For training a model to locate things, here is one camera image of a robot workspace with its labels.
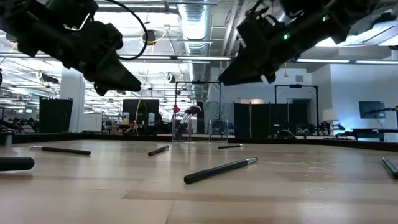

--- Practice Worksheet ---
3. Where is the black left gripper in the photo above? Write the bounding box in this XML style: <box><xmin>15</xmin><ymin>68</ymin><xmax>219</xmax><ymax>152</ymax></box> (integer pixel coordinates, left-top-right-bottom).
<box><xmin>17</xmin><ymin>14</ymin><xmax>142</xmax><ymax>97</ymax></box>

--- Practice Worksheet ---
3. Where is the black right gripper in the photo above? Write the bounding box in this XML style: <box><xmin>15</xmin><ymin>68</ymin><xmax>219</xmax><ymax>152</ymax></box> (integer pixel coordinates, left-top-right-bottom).
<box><xmin>218</xmin><ymin>14</ymin><xmax>313</xmax><ymax>86</ymax></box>

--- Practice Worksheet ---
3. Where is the large brown powder brush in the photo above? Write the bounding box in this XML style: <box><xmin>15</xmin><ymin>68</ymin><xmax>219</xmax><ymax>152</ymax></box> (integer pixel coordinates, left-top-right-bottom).
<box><xmin>173</xmin><ymin>105</ymin><xmax>203</xmax><ymax>141</ymax></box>

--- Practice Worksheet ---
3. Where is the slim black eyeshadow brush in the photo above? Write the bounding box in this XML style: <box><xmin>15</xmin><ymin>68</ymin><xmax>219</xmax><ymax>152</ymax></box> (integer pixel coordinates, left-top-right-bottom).
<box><xmin>380</xmin><ymin>155</ymin><xmax>398</xmax><ymax>180</ymax></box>
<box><xmin>183</xmin><ymin>156</ymin><xmax>259</xmax><ymax>185</ymax></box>

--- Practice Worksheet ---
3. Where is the short black kabuki brush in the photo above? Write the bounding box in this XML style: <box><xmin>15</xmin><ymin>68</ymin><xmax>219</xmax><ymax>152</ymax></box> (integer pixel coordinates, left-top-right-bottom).
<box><xmin>0</xmin><ymin>156</ymin><xmax>35</xmax><ymax>172</ymax></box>

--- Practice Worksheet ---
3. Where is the black computer monitor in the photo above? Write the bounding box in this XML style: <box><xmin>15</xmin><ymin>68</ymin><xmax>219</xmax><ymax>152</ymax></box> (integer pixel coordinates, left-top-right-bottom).
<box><xmin>122</xmin><ymin>98</ymin><xmax>160</xmax><ymax>135</ymax></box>

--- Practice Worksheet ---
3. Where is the black folding partition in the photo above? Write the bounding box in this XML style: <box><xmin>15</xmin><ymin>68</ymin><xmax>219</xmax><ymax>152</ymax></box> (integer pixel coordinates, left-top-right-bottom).
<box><xmin>233</xmin><ymin>102</ymin><xmax>309</xmax><ymax>138</ymax></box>

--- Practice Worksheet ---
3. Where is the long ceiling light strip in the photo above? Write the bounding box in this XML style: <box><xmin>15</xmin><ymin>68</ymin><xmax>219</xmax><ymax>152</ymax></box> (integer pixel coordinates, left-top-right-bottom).
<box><xmin>119</xmin><ymin>55</ymin><xmax>233</xmax><ymax>62</ymax></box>
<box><xmin>295</xmin><ymin>58</ymin><xmax>351</xmax><ymax>64</ymax></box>
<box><xmin>355</xmin><ymin>60</ymin><xmax>398</xmax><ymax>65</ymax></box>

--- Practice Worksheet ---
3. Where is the black partition panel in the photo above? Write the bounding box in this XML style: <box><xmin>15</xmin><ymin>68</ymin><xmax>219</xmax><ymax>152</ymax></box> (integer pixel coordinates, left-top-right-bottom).
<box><xmin>39</xmin><ymin>97</ymin><xmax>74</xmax><ymax>134</ymax></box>

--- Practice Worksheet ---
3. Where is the black dome object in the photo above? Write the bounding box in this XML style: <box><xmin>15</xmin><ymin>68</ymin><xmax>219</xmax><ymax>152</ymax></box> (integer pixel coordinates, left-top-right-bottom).
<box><xmin>276</xmin><ymin>129</ymin><xmax>297</xmax><ymax>139</ymax></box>

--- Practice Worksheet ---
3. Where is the clear acrylic brush organizer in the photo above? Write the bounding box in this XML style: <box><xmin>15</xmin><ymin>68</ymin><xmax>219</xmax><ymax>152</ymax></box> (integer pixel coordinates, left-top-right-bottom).
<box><xmin>172</xmin><ymin>119</ymin><xmax>229</xmax><ymax>144</ymax></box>

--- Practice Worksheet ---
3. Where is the white-shade table lamp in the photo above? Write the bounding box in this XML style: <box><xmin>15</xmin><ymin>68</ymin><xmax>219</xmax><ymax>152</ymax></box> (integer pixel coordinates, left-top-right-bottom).
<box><xmin>322</xmin><ymin>108</ymin><xmax>340</xmax><ymax>131</ymax></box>

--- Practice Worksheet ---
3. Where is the black metal frame stand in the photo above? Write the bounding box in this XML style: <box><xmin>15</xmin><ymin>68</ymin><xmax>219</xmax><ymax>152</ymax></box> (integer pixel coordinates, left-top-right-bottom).
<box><xmin>274</xmin><ymin>83</ymin><xmax>319</xmax><ymax>136</ymax></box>
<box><xmin>174</xmin><ymin>80</ymin><xmax>222</xmax><ymax>138</ymax></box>

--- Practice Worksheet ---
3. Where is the black ceiling camera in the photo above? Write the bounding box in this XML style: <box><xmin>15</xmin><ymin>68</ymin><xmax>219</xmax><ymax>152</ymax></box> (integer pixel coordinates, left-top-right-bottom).
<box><xmin>142</xmin><ymin>29</ymin><xmax>158</xmax><ymax>46</ymax></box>

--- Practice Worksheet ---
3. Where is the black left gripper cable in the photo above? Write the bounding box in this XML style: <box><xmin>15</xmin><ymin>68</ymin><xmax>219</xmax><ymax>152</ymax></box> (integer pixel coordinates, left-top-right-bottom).
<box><xmin>104</xmin><ymin>0</ymin><xmax>149</xmax><ymax>62</ymax></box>

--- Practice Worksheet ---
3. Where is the silver ventilation duct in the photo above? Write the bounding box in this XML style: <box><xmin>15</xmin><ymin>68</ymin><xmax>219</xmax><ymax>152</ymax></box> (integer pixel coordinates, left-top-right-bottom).
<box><xmin>177</xmin><ymin>2</ymin><xmax>215</xmax><ymax>103</ymax></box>

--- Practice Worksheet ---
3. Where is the wall-mounted dark screen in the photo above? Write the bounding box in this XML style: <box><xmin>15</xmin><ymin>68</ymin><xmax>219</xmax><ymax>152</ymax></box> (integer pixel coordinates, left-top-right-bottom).
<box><xmin>358</xmin><ymin>100</ymin><xmax>387</xmax><ymax>120</ymax></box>

